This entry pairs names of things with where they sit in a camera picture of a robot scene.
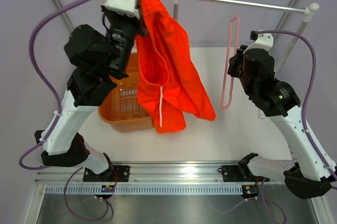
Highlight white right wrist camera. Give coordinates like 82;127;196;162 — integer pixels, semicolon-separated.
247;30;274;52

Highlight white and metal clothes rack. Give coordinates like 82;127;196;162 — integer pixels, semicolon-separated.
173;0;320;110

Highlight orange plastic basket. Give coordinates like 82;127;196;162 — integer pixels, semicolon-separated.
98;52;153;133

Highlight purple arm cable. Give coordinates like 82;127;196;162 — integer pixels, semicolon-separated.
18;0;114;221
207;30;337;224

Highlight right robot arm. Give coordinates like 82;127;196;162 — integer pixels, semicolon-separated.
228;45;336;199

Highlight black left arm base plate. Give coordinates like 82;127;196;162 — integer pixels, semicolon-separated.
83;165;130;182

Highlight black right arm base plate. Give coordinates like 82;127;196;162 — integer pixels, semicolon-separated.
217;165;250;182

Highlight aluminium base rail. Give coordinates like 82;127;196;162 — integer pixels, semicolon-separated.
34;162;321;184

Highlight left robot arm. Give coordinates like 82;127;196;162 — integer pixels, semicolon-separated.
35;8;147;181

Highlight orange shorts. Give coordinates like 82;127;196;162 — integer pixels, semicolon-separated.
135;0;216;134

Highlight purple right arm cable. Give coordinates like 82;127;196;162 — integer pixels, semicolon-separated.
207;30;337;224

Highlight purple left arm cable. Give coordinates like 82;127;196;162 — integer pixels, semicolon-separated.
18;0;114;221

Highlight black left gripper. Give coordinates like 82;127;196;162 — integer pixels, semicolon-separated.
100;0;147;77

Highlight white slotted cable duct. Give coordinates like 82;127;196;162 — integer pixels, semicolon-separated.
44;184;244;196

